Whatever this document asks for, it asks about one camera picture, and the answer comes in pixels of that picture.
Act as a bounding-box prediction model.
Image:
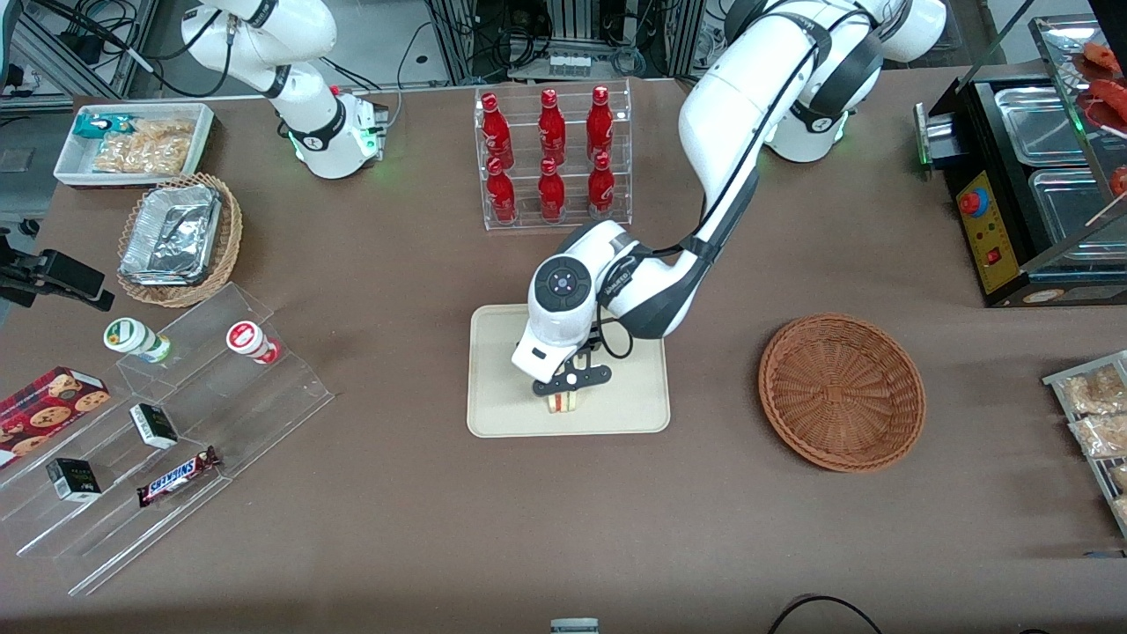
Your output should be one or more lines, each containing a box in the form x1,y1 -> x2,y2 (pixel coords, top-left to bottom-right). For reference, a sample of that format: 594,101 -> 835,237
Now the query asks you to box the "silver foil container stack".
119,183 -> 223,286

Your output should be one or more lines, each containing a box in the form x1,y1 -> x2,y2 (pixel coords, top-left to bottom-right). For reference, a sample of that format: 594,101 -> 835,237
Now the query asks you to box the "steel warmer pan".
993,85 -> 1094,166
1028,167 -> 1127,246

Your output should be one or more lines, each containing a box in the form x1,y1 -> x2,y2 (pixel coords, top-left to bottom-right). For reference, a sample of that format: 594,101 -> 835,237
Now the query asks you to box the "green lid yogurt cup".
103,317 -> 173,365

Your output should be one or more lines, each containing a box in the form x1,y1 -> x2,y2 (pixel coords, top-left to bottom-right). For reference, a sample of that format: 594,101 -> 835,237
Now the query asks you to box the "black food warmer appliance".
914,13 -> 1127,309

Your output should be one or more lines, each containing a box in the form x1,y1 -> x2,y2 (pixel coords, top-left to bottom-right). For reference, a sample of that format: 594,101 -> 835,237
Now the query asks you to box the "clear bag of crackers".
92,136 -> 191,175
114,118 -> 196,147

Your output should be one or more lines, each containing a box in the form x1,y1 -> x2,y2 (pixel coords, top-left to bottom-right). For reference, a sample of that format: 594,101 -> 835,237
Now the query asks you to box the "small black carton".
46,457 -> 102,503
129,402 -> 180,451

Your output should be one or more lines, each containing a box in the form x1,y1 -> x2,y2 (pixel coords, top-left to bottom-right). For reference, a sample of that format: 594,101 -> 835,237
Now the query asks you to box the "light wicker basket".
116,173 -> 244,308

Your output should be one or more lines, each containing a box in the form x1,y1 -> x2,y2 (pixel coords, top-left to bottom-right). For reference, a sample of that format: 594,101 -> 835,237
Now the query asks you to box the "black floor cable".
766,596 -> 884,634

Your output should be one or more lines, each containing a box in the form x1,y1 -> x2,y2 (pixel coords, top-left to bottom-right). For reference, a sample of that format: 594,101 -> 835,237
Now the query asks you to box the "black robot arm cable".
597,0 -> 912,360

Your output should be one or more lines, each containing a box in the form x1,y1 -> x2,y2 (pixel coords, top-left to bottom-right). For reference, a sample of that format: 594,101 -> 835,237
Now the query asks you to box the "red lid yogurt cup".
225,321 -> 283,365

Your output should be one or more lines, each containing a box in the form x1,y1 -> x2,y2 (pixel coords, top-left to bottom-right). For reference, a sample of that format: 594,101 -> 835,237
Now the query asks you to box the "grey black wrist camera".
532,365 -> 612,395

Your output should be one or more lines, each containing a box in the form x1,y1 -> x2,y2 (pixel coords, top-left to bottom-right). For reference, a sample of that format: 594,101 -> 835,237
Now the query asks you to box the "beige rectangular tray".
467,300 -> 671,439

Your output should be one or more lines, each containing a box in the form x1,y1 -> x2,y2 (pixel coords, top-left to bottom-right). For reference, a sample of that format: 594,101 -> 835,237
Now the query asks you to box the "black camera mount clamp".
0,231 -> 116,313

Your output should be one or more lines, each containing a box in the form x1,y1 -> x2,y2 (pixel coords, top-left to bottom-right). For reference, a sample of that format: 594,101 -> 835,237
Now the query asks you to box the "teal snack packet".
73,113 -> 138,140

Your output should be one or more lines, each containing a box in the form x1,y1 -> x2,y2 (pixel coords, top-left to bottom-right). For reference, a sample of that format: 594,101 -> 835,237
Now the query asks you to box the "red cookie box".
0,366 -> 112,469

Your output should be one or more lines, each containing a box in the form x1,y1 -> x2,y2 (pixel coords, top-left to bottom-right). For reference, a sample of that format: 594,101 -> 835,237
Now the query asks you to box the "grey metal shelf frame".
0,0 -> 159,111

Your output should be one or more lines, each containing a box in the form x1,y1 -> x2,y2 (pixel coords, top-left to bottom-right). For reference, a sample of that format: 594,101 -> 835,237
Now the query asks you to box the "metal wire rack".
1042,350 -> 1127,538

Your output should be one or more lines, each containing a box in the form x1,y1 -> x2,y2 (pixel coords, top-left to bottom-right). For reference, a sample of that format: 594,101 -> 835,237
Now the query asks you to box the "Snickers chocolate bar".
136,446 -> 221,508

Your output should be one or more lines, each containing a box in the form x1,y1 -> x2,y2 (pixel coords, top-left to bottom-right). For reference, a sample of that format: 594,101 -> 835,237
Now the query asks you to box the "aluminium frame rack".
423,0 -> 710,82

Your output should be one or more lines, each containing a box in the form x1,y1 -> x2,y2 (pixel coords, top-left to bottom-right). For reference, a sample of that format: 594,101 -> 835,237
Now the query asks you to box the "clear acrylic stepped shelf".
0,282 -> 335,597

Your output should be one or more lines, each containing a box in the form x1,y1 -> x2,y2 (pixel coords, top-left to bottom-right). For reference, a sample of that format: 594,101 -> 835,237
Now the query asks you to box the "white rectangular bin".
53,102 -> 216,189

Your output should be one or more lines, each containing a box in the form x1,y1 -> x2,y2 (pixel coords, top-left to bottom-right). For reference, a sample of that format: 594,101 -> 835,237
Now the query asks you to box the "clear acrylic bottle rack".
474,79 -> 633,232

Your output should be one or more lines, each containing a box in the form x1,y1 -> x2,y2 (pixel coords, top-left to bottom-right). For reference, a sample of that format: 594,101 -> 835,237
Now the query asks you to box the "round brown wicker basket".
758,313 -> 927,474

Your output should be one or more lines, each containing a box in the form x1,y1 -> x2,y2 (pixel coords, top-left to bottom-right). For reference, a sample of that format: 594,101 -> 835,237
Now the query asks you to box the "red cola bottle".
538,157 -> 566,224
486,157 -> 518,225
538,88 -> 567,165
587,151 -> 616,220
586,85 -> 615,162
481,92 -> 514,168

